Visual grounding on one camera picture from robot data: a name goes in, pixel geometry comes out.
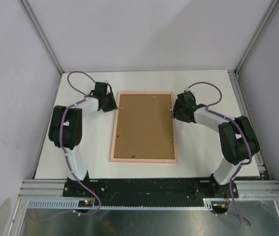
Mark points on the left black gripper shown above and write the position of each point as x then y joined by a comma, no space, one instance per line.
113,105

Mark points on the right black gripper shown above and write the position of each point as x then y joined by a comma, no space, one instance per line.
175,112

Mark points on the brown cardboard backing board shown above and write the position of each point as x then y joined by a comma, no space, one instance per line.
144,125

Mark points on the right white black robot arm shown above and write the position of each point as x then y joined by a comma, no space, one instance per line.
238,140

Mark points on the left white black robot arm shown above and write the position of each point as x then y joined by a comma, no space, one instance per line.
66,126

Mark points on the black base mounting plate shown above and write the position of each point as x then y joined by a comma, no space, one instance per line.
148,192

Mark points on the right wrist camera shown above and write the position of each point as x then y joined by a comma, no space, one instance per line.
189,90

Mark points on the aluminium frame rail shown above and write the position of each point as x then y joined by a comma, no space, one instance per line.
30,14

